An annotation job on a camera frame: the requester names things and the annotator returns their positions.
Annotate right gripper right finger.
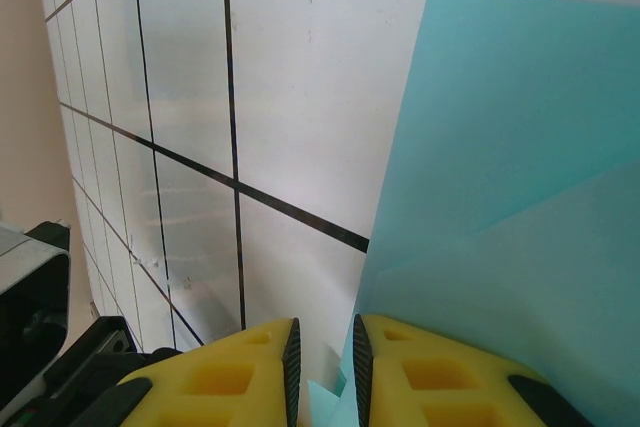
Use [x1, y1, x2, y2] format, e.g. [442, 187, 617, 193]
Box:
[352, 314, 596, 427]

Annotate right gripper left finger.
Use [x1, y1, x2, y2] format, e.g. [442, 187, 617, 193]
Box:
[99, 316, 303, 427]

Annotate light blue paper sheet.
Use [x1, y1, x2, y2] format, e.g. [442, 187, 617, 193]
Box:
[305, 0, 640, 427]

